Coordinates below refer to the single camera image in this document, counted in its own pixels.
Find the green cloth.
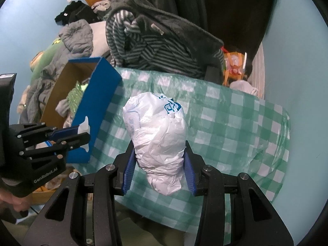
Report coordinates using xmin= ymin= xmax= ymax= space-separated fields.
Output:
xmin=29 ymin=38 xmax=64 ymax=80

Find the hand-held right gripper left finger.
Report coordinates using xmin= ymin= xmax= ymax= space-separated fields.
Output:
xmin=24 ymin=143 xmax=136 ymax=246

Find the orange plastic bag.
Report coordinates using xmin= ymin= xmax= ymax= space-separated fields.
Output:
xmin=222 ymin=47 xmax=248 ymax=86

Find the black garment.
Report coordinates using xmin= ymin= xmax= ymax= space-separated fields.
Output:
xmin=54 ymin=0 xmax=99 ymax=26

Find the green checked tablecloth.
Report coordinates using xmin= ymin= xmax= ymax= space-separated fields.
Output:
xmin=88 ymin=67 xmax=291 ymax=233

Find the white plastic bag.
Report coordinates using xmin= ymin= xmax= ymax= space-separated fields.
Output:
xmin=122 ymin=91 xmax=187 ymax=196

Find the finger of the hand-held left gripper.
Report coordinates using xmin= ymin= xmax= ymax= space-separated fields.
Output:
xmin=18 ymin=132 xmax=91 ymax=160
xmin=16 ymin=122 xmax=80 ymax=147

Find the black office chair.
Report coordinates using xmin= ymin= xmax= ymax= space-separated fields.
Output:
xmin=172 ymin=0 xmax=223 ymax=85

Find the grey sock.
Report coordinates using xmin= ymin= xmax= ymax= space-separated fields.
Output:
xmin=55 ymin=99 xmax=71 ymax=117

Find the green bubble wrap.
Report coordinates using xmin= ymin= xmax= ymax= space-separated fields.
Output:
xmin=67 ymin=83 xmax=89 ymax=114

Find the blue cardboard box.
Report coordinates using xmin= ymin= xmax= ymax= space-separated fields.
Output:
xmin=40 ymin=57 xmax=123 ymax=164

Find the striped white fabric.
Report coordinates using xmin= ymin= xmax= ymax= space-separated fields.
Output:
xmin=250 ymin=42 xmax=265 ymax=99

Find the person's left hand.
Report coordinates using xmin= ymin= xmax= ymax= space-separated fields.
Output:
xmin=0 ymin=186 xmax=30 ymax=218

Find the pile of grey clothes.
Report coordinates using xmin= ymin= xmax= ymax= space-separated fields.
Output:
xmin=18 ymin=49 xmax=69 ymax=123

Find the white cloth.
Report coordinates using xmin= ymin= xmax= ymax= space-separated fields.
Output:
xmin=229 ymin=80 xmax=259 ymax=96

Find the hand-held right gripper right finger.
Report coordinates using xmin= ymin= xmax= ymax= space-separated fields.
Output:
xmin=183 ymin=141 xmax=294 ymax=246

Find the grey-white plastic wrapper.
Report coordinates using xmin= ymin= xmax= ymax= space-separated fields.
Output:
xmin=77 ymin=116 xmax=91 ymax=151

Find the dark curtain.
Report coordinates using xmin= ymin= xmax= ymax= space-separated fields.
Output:
xmin=198 ymin=0 xmax=278 ymax=77

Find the grey striped hoodie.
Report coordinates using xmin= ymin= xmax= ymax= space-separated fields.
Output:
xmin=106 ymin=0 xmax=224 ymax=77

